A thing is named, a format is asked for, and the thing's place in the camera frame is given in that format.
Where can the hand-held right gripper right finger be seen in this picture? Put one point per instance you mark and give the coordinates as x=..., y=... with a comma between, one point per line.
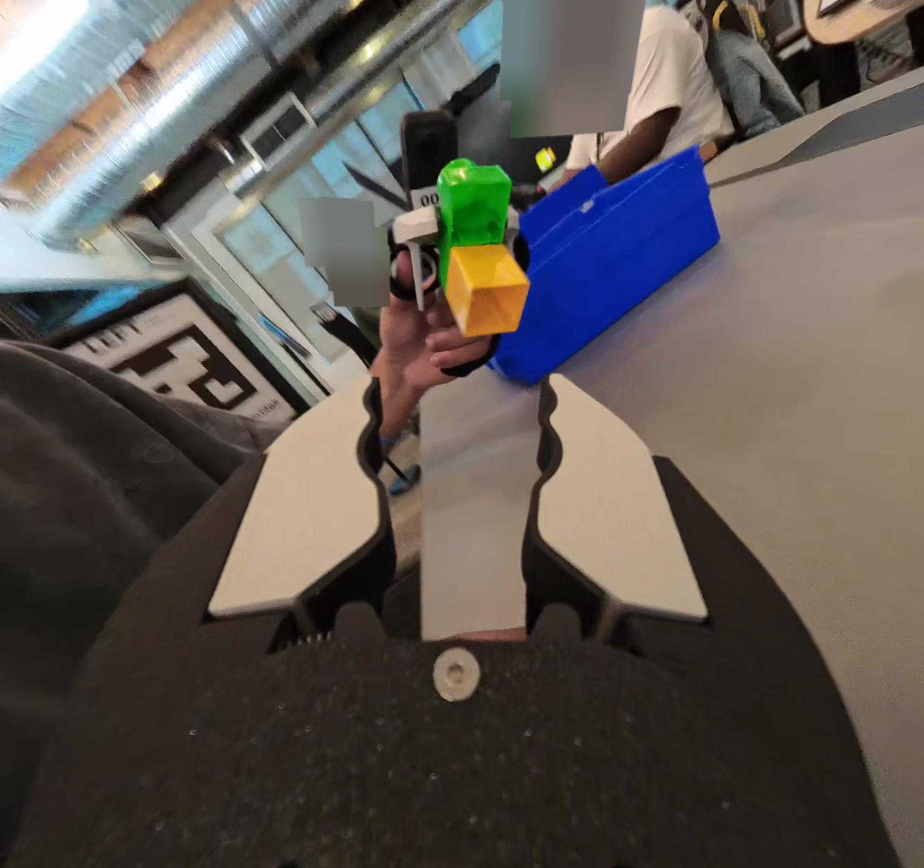
x=613, y=521

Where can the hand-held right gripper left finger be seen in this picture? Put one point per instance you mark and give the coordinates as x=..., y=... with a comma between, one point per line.
x=303, y=521

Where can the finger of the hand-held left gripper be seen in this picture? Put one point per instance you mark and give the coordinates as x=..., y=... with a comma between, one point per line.
x=513, y=227
x=417, y=227

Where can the green two-stud block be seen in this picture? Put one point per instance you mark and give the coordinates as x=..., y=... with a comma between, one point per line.
x=473, y=203

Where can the orange single-stud block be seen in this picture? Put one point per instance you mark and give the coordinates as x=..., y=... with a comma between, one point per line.
x=483, y=290

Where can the blue plastic bin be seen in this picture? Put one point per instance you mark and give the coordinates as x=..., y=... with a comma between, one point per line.
x=613, y=268

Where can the grey desk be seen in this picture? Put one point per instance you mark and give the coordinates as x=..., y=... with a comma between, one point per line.
x=758, y=413

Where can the person's left hand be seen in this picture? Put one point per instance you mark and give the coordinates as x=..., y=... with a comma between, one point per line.
x=411, y=348

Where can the black pole stand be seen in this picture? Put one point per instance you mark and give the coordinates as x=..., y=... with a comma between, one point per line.
x=406, y=482

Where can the framed marker sign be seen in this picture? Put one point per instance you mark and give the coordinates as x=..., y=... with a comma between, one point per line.
x=180, y=362

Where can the person's dark sweatshirt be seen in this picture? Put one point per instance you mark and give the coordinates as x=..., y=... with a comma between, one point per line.
x=86, y=521

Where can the denim jacket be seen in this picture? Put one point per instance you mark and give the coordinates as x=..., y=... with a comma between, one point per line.
x=758, y=81

